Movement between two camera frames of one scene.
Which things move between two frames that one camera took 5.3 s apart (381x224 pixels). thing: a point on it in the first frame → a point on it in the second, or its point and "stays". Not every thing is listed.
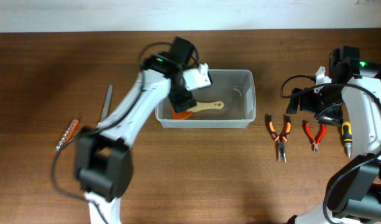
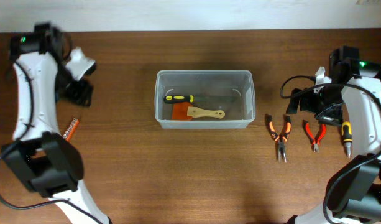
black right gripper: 304,101 stays
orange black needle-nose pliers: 283,137 stays
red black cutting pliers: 314,142 stays
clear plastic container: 235,88 stays
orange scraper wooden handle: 207,106 → 184,111
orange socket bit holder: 68,135 stays
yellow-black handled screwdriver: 106,104 → 173,99
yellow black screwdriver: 347,134 stays
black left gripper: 183,104 → 78,93
